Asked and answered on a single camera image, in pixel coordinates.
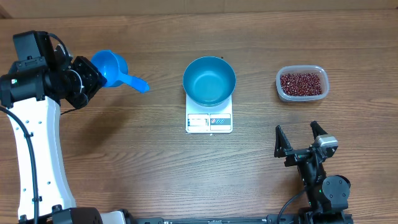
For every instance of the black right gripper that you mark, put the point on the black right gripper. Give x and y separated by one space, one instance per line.
282 148

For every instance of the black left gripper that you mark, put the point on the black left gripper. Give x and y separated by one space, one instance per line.
96 79

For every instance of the blue plastic measuring scoop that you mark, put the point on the blue plastic measuring scoop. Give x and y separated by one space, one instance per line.
115 70

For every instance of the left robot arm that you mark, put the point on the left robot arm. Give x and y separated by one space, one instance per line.
31 93

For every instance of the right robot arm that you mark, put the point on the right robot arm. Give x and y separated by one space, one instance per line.
327 195

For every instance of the white digital kitchen scale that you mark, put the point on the white digital kitchen scale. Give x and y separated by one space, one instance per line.
209 120

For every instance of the teal blue bowl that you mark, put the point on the teal blue bowl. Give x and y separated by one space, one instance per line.
209 81

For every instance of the red adzuki beans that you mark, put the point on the red adzuki beans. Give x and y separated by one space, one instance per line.
301 84

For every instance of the clear plastic container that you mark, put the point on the clear plastic container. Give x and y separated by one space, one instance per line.
303 69

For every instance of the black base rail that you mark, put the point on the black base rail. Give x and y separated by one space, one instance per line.
269 219

